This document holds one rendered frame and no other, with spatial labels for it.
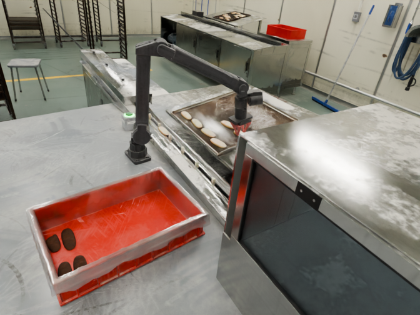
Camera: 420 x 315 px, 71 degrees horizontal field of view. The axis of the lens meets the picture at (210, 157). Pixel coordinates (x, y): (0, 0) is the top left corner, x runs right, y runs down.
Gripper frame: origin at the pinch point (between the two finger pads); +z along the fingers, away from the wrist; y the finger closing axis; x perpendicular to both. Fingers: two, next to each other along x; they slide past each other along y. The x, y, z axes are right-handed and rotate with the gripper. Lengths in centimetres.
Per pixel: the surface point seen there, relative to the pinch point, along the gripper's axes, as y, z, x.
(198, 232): -49, 0, -41
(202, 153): -19.1, 8.0, 6.7
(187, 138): -17.9, 8.2, 23.5
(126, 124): -43, 0, 44
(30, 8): -23, 26, 724
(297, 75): 278, 106, 211
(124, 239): -71, -1, -29
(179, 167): -37.1, 0.7, -4.7
